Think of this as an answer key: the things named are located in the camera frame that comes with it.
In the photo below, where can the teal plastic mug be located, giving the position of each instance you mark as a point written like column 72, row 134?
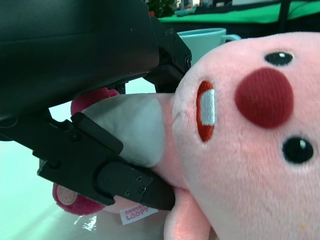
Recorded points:
column 200, row 38

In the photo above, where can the pink plush beaver doll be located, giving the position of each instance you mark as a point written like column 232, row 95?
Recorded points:
column 237, row 162

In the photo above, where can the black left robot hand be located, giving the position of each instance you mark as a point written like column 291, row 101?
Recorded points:
column 75, row 45

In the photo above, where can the green cloth covered table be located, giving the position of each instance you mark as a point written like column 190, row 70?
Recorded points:
column 225, row 13

